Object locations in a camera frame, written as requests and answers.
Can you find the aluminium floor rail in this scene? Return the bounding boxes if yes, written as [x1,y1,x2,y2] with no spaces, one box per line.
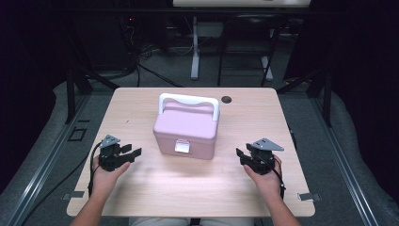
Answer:
[310,97,380,226]
[0,93,92,226]

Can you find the right hand-held gripper black cable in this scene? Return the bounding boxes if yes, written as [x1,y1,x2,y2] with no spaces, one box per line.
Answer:
[257,151,287,201]

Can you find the left hand-held gripper black cable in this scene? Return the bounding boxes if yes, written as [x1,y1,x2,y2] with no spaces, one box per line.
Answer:
[88,141,104,198]

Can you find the dark computer tower red light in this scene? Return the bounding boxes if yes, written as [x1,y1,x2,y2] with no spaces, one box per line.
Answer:
[78,12,139,72]

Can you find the hand-held gripper black cable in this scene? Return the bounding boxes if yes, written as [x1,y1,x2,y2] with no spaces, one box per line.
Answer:
[257,151,287,201]
[88,141,104,198]

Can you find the white desk leg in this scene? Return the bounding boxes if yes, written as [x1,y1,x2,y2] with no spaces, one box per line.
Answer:
[190,16,200,81]
[262,56,274,82]

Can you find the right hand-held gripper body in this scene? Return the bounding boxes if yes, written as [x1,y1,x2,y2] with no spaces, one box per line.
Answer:
[248,137,285,175]

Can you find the white desk top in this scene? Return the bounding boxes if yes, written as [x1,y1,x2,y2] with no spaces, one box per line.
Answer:
[172,0,311,8]

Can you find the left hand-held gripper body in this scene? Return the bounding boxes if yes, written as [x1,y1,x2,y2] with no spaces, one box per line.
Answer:
[98,134,130,172]

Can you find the pink storage box with handle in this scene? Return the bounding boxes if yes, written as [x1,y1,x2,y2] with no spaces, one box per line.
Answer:
[152,92,220,161]

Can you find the grey tape strip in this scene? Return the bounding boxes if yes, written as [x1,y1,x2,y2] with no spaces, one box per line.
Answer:
[296,192,322,202]
[61,190,86,201]

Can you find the person's left hand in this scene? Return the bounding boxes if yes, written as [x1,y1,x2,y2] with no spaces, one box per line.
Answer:
[91,155,131,197]

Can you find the black floor cable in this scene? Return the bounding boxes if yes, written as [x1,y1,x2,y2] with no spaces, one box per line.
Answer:
[136,62,183,89]
[22,154,90,226]

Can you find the person's light trousers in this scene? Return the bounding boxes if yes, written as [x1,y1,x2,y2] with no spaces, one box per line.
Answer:
[128,217,255,226]

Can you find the black chair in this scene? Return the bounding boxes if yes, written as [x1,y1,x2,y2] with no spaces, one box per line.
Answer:
[216,13,281,88]

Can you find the person's right hand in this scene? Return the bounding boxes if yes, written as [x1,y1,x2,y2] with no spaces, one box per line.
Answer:
[243,155,283,197]

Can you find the black metal frame stand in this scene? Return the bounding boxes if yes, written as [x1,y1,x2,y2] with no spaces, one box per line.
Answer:
[277,67,333,128]
[65,67,120,125]

